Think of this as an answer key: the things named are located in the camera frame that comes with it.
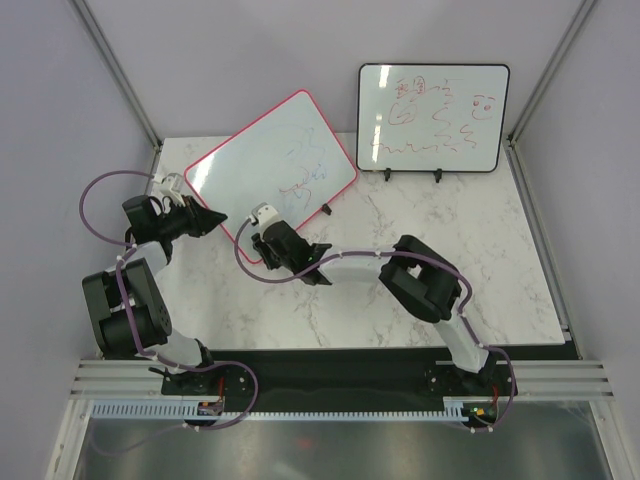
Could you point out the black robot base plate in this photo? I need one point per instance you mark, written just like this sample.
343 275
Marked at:
331 398

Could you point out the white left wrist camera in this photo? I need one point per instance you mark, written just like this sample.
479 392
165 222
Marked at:
169 186

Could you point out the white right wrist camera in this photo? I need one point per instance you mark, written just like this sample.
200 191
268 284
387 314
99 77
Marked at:
263 216

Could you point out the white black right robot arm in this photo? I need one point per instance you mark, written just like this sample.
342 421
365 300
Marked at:
427 286

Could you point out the white slotted cable duct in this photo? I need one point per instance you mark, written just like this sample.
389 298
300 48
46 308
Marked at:
193 410

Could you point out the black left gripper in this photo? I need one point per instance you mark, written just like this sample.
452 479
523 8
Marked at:
188 218

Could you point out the pink framed whiteboard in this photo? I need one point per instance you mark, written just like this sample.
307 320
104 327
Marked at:
289 158

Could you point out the black framed whiteboard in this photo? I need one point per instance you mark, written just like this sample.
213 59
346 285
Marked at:
430 117

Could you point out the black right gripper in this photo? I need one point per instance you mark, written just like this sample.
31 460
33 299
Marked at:
264 250

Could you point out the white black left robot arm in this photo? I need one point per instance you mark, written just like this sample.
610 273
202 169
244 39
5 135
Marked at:
128 314

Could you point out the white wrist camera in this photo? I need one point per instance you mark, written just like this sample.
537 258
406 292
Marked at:
263 216
169 186

